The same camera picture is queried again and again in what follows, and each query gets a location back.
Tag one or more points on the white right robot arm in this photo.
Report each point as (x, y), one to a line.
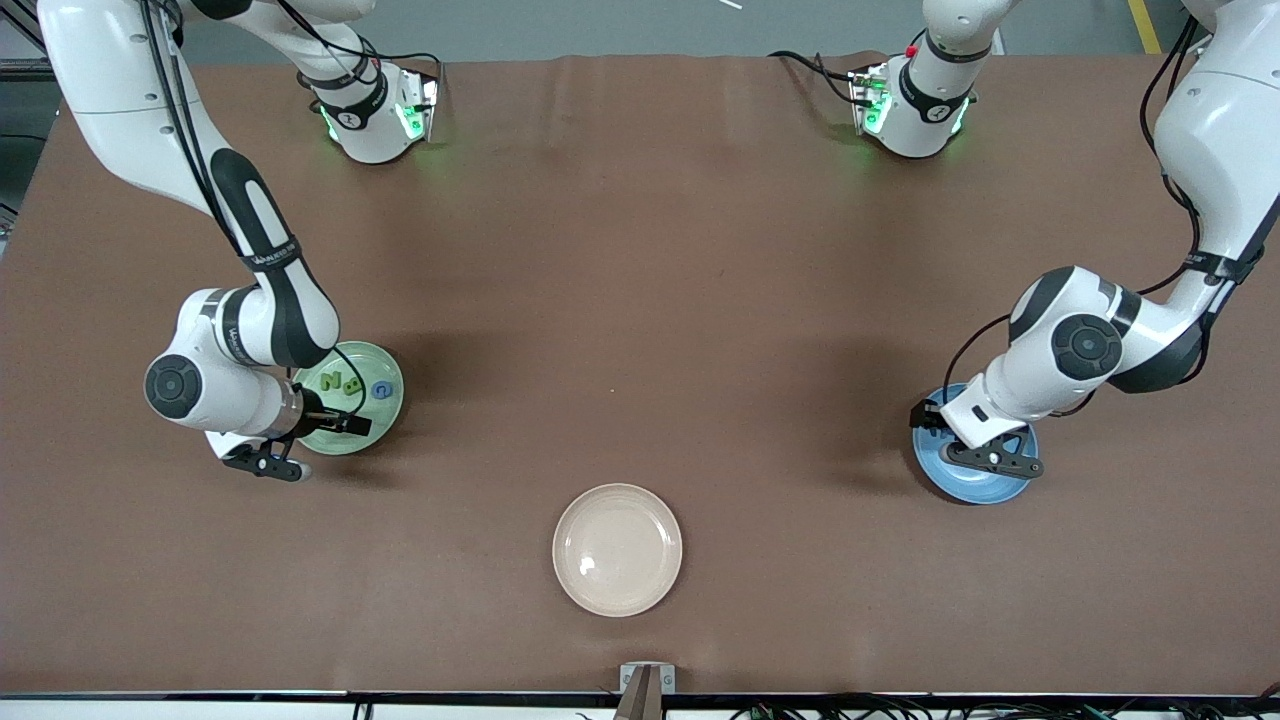
(100, 80)

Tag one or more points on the metal base connector plate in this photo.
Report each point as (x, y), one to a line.
(425, 100)

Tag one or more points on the blue plate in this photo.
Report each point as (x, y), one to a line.
(975, 488)

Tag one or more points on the brown table cloth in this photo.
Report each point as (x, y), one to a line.
(640, 200)

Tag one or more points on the aluminium frame profile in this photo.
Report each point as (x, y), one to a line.
(22, 68)

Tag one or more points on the light green plate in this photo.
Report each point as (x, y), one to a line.
(385, 420)

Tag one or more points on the beige plate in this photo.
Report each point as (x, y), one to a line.
(617, 550)

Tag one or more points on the green letter N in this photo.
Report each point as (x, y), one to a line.
(330, 381)

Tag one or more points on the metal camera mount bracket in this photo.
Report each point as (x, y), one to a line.
(647, 680)

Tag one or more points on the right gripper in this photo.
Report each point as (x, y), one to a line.
(318, 414)

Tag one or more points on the green letter B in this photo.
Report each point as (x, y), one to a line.
(353, 389)

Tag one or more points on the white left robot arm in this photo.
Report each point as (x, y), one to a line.
(1220, 130)

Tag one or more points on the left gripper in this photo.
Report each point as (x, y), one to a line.
(925, 415)

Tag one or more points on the blue letter G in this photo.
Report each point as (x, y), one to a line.
(382, 390)

